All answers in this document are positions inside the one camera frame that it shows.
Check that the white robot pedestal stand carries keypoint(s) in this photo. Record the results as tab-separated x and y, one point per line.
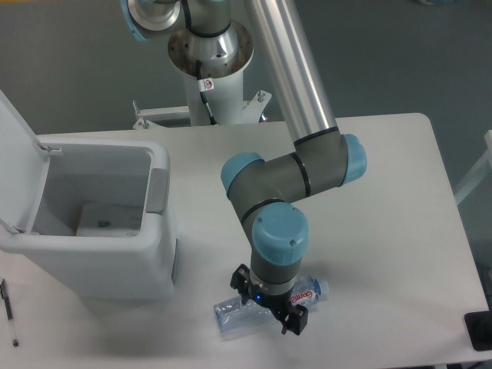
210	101

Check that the black ballpoint pen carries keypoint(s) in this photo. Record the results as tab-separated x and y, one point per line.
9	312

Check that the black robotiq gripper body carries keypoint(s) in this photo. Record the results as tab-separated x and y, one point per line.
272	297

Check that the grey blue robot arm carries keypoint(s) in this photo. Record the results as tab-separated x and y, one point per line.
210	49

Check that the white trash can lid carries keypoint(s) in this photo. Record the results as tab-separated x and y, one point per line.
24	170

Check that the clear plastic water bottle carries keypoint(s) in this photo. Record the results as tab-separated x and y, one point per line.
236	320

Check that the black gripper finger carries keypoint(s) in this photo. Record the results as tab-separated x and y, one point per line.
294	319
241	282

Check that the clear plastic wrapper bag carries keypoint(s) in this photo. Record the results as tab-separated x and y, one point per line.
109	220

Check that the white plastic trash can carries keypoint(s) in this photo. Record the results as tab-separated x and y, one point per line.
109	171

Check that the black device at table edge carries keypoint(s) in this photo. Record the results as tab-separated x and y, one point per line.
479	329

